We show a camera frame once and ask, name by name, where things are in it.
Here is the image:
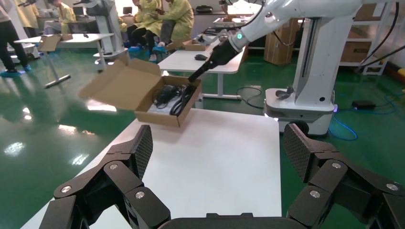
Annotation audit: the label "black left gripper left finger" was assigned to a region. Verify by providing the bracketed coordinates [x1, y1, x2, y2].
[39, 125, 172, 229]

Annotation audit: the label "blue floor cable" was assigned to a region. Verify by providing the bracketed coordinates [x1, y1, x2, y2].
[329, 92, 405, 142]

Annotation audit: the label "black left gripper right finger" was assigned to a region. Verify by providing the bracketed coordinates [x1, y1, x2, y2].
[283, 122, 405, 229]

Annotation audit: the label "large white desk grey feet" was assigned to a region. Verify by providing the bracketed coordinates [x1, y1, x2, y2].
[14, 32, 115, 89]

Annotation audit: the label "white robot with column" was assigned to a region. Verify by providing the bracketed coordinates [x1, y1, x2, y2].
[73, 0, 129, 73]

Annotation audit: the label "person beige top black trousers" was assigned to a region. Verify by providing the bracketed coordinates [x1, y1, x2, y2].
[0, 0, 32, 79]

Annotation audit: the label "brown cardboard storage box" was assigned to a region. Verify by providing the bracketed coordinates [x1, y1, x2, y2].
[78, 58, 203, 128]

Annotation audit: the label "black floor cable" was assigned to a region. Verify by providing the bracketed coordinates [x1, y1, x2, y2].
[235, 87, 265, 110]

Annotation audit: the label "large brown cardboard carton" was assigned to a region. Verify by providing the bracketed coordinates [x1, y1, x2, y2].
[263, 18, 300, 66]

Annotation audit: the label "person in yellow coat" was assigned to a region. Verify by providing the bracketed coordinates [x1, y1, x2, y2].
[14, 0, 39, 39]

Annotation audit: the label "white robot torso and base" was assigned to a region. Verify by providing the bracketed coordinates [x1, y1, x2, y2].
[263, 14, 364, 137]

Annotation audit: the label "seated person yellow coat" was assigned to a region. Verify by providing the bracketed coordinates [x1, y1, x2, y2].
[126, 0, 160, 54]
[149, 0, 195, 63]

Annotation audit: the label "dark desk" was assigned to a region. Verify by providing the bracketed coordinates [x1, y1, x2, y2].
[190, 11, 230, 40]

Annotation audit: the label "seated person grey trousers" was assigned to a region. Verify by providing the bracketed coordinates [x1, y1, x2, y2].
[44, 0, 77, 35]

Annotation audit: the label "white printed paper manual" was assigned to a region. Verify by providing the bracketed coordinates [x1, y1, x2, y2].
[148, 104, 173, 115]

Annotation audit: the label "black torso cables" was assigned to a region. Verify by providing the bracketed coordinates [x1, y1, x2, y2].
[360, 0, 405, 69]

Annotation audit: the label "white metal storage shelf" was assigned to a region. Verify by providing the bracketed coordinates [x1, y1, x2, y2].
[340, 0, 405, 76]

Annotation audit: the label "brown carton on shelf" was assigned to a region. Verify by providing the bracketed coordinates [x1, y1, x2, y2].
[340, 41, 373, 63]
[353, 3, 385, 21]

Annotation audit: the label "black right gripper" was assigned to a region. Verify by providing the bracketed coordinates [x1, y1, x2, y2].
[189, 39, 243, 83]

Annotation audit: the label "open flat cardboard box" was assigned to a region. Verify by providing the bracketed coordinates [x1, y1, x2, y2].
[165, 38, 210, 52]
[38, 33, 74, 53]

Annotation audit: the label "coiled black power cord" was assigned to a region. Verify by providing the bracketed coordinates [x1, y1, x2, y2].
[169, 84, 197, 117]

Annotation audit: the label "black power brick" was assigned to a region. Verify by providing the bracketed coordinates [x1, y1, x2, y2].
[351, 100, 377, 111]

